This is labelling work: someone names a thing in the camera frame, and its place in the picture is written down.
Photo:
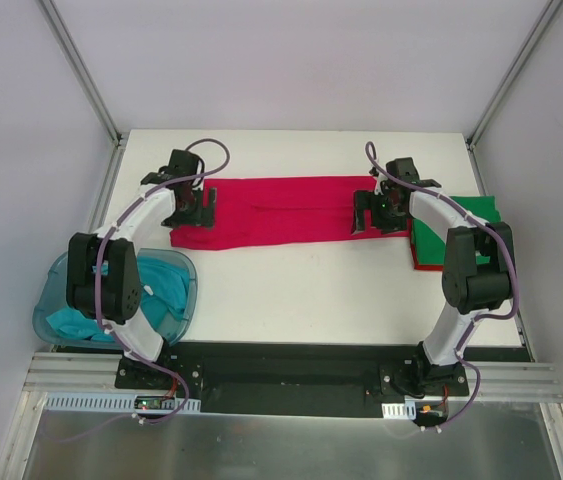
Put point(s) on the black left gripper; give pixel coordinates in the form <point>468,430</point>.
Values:
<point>200,211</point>

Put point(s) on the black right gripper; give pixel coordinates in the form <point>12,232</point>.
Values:
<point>367,212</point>

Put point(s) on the magenta t shirt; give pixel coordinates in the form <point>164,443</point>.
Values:
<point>278,211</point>

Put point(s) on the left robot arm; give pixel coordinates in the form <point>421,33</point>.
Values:
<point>103,280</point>

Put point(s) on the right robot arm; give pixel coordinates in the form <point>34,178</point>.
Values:
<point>479,278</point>

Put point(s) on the folded red t shirt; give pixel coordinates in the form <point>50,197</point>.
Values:
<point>427,255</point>

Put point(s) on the folded green t shirt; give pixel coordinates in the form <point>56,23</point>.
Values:
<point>431,215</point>

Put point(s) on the teal t shirt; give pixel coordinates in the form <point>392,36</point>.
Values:
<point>164,299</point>

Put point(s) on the translucent blue plastic basket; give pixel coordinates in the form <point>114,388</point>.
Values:
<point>53,298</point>

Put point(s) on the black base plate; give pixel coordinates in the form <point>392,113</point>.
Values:
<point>341,381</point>

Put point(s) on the right white cable duct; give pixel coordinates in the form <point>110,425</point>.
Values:
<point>399,411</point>

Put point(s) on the white cable duct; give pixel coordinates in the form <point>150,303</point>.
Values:
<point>399,411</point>
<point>119,403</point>

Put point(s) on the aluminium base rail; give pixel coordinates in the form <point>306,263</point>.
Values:
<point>528,382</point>

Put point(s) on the left white cable duct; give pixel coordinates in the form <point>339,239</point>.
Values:
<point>119,403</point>

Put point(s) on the left aluminium frame post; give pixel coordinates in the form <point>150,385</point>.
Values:
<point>80,70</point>

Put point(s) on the aluminium frame post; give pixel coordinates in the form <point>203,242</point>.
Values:
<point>547,16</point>
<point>80,70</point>

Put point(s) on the right aluminium frame post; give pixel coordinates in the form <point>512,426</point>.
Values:
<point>547,16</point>

